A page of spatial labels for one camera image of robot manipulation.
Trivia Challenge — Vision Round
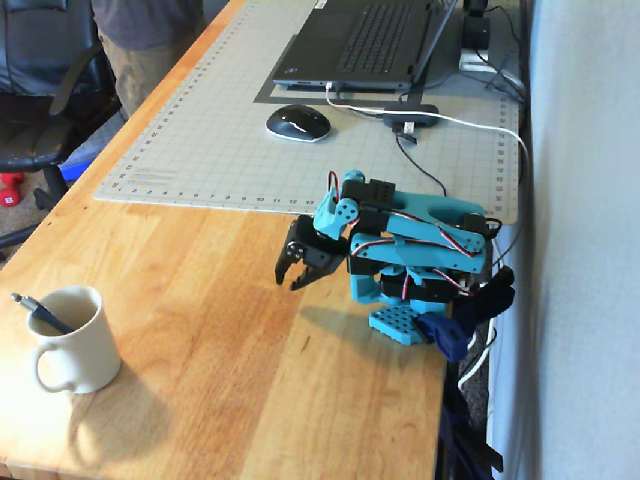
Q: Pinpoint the white cable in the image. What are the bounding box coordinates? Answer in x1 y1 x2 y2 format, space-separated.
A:
324 81 532 394

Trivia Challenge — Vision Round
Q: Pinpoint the black computer mouse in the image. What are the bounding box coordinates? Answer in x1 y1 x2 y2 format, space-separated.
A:
264 104 333 143

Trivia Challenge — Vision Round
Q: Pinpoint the black power adapter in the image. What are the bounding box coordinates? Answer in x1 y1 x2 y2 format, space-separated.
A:
462 0 494 50

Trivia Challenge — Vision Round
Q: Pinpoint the black USB hub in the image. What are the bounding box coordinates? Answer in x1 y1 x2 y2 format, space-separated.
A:
382 103 440 129

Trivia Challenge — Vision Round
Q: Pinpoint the grey gridded cutting mat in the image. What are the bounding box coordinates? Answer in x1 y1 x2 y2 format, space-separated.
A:
93 0 521 227

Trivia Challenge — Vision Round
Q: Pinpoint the silver flat device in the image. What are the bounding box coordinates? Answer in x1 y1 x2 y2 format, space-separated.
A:
458 48 501 72

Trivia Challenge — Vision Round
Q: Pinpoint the black tangled cable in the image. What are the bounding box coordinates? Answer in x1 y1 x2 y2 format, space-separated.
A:
479 4 527 105

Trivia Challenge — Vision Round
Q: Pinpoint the person in grey shirt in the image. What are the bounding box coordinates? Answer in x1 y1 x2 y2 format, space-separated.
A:
91 0 206 120

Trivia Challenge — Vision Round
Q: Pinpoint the dark grey laptop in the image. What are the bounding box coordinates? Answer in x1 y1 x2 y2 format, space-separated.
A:
272 0 459 92

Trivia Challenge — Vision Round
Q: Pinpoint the white ceramic mug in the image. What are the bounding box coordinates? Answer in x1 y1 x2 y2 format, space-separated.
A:
25 284 123 395

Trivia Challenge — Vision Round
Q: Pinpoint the black ballpoint pen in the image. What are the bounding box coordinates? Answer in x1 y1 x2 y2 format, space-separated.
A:
10 292 76 335

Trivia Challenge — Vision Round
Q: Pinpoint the blue table clamp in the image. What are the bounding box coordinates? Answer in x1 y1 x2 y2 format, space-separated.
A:
417 269 516 364

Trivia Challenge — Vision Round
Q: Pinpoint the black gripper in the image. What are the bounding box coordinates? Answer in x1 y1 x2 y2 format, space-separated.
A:
273 214 350 293

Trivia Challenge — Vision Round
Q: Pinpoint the red dumbbell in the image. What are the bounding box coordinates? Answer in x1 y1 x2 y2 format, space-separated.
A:
0 172 25 209

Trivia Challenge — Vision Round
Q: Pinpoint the black office chair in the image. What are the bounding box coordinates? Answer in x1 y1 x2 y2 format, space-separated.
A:
0 0 119 261

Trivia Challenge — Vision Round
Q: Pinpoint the black looped power cable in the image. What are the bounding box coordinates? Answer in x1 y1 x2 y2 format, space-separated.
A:
482 217 516 301

